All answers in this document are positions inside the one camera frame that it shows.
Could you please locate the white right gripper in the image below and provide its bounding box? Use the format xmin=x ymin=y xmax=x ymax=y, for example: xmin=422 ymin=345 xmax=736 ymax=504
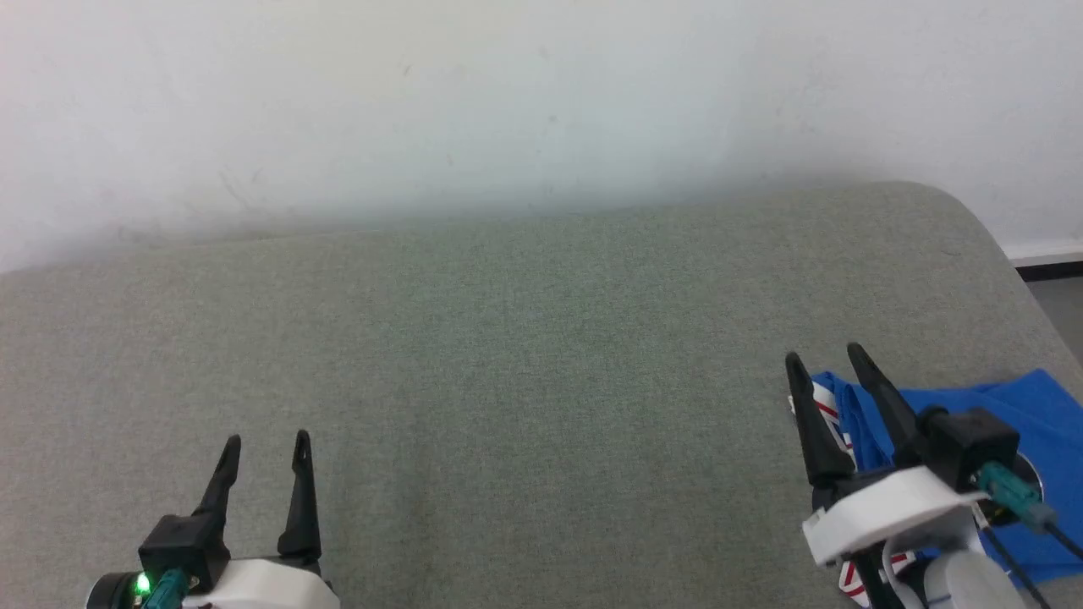
xmin=784 ymin=342 xmax=989 ymax=569

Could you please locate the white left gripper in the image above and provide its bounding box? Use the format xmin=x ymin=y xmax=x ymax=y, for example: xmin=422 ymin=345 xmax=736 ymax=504
xmin=180 ymin=429 xmax=341 ymax=609

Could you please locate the blue shirt with red-white trim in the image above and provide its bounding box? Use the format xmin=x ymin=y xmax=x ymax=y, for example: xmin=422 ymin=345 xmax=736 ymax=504
xmin=789 ymin=367 xmax=1083 ymax=608

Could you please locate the white and black baseboard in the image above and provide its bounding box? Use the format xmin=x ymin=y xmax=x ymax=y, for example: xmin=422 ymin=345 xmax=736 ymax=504
xmin=1002 ymin=240 xmax=1083 ymax=283

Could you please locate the black cable with teal plug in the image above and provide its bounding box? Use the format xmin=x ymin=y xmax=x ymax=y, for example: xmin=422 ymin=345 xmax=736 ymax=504
xmin=971 ymin=461 xmax=1083 ymax=609
xmin=151 ymin=568 xmax=190 ymax=609

